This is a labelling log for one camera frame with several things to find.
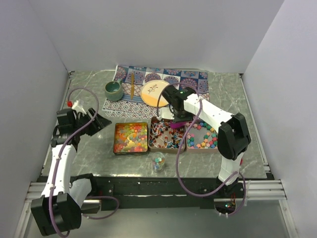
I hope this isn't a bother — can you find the tin of pastel star candies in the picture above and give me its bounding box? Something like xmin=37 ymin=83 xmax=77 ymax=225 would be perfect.
xmin=186 ymin=119 xmax=218 ymax=153

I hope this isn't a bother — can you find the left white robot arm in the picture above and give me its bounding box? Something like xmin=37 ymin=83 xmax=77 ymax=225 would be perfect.
xmin=31 ymin=108 xmax=111 ymax=237

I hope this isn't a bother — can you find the patterned placemat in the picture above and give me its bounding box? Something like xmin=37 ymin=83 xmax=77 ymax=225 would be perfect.
xmin=102 ymin=65 xmax=210 ymax=119

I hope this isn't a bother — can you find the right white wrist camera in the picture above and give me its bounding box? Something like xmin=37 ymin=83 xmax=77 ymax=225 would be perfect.
xmin=157 ymin=107 xmax=174 ymax=120

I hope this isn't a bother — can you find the purple cable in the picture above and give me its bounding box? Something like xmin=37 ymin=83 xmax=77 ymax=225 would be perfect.
xmin=48 ymin=87 xmax=120 ymax=238
xmin=156 ymin=82 xmax=247 ymax=217

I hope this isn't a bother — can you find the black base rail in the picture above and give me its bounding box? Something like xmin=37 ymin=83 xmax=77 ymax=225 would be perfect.
xmin=58 ymin=175 xmax=251 ymax=215

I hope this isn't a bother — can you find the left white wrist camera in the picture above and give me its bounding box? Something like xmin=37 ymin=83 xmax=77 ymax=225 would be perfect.
xmin=67 ymin=100 xmax=86 ymax=114

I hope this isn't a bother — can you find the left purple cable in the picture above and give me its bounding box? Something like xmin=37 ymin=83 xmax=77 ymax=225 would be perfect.
xmin=48 ymin=87 xmax=120 ymax=238

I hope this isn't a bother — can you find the green ceramic mug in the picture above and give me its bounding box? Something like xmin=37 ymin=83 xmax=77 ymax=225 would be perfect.
xmin=105 ymin=80 xmax=123 ymax=102

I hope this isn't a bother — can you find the cream and orange plate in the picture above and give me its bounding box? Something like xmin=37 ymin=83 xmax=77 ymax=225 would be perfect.
xmin=140 ymin=80 xmax=169 ymax=107

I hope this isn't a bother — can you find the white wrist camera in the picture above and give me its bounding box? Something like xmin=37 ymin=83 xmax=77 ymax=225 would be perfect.
xmin=67 ymin=100 xmax=86 ymax=114
xmin=157 ymin=107 xmax=174 ymax=120

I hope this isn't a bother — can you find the purple plastic scoop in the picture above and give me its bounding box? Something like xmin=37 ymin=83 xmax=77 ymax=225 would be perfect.
xmin=170 ymin=121 xmax=186 ymax=129

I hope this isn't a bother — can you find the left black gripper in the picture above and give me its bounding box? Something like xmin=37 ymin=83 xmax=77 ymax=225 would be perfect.
xmin=73 ymin=108 xmax=111 ymax=136

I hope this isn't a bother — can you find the clear glass jar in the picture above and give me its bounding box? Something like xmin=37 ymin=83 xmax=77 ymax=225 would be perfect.
xmin=152 ymin=152 xmax=165 ymax=173

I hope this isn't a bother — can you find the gold tin of gummy stars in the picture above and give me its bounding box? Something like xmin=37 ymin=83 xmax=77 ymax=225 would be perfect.
xmin=113 ymin=122 xmax=149 ymax=156

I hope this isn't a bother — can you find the tin of lollipops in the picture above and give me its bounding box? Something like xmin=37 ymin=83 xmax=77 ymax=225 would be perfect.
xmin=148 ymin=117 xmax=186 ymax=154

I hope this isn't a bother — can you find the gold knife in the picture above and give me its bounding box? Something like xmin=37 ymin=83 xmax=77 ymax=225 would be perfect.
xmin=130 ymin=73 xmax=135 ymax=100

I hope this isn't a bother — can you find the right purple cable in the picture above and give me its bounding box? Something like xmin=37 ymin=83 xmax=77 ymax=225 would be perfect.
xmin=156 ymin=82 xmax=247 ymax=217

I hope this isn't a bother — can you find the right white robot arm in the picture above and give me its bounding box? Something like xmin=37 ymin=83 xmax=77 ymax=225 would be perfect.
xmin=157 ymin=83 xmax=251 ymax=198

